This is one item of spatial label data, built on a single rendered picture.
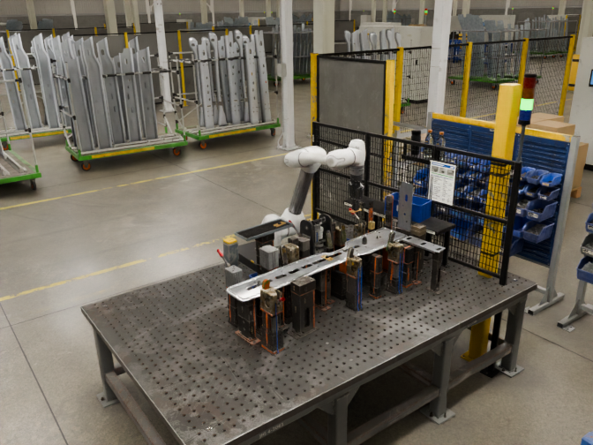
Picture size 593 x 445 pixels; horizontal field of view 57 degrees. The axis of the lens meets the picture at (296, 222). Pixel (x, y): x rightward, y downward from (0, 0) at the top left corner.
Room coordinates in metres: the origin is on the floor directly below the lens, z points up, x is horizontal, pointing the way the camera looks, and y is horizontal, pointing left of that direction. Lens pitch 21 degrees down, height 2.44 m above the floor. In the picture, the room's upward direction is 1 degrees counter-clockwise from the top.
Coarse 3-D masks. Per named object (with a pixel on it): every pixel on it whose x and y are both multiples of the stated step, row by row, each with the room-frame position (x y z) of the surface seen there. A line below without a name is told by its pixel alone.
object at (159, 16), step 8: (160, 0) 14.62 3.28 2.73; (160, 8) 14.67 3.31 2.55; (160, 16) 14.66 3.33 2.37; (160, 24) 14.64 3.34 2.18; (160, 32) 14.63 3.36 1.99; (160, 40) 14.62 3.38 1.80; (160, 48) 14.62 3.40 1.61; (160, 56) 14.66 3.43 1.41; (160, 64) 14.71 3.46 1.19; (168, 72) 14.69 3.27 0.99; (168, 80) 14.68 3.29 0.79; (168, 88) 14.67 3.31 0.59; (168, 96) 14.66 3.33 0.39; (168, 104) 14.65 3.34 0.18
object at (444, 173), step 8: (432, 160) 3.75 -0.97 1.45; (432, 168) 3.75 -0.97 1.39; (440, 168) 3.70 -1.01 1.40; (448, 168) 3.65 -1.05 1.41; (456, 168) 3.60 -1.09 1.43; (440, 176) 3.69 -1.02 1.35; (448, 176) 3.64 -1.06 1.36; (432, 184) 3.74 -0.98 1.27; (440, 184) 3.69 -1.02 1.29; (448, 184) 3.64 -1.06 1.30; (432, 192) 3.73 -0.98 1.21; (440, 192) 3.68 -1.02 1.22; (448, 192) 3.63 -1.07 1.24; (432, 200) 3.73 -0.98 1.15; (440, 200) 3.68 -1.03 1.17; (448, 200) 3.63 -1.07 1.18
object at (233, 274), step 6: (228, 270) 2.83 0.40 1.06; (234, 270) 2.83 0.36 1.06; (240, 270) 2.83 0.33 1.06; (228, 276) 2.83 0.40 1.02; (234, 276) 2.80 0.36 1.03; (240, 276) 2.83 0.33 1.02; (228, 282) 2.84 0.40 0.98; (234, 282) 2.80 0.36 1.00; (240, 282) 2.83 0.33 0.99; (228, 294) 2.86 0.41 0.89; (234, 300) 2.81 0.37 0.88; (228, 306) 2.85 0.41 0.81; (234, 306) 2.81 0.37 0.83; (234, 312) 2.81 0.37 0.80; (234, 318) 2.81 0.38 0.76; (234, 324) 2.81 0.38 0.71
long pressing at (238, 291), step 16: (352, 240) 3.38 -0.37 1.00; (368, 240) 3.37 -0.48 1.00; (384, 240) 3.37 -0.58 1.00; (400, 240) 3.38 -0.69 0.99; (336, 256) 3.13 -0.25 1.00; (272, 272) 2.92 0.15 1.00; (288, 272) 2.91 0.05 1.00; (304, 272) 2.91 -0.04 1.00; (240, 288) 2.72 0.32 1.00; (256, 288) 2.72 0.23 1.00
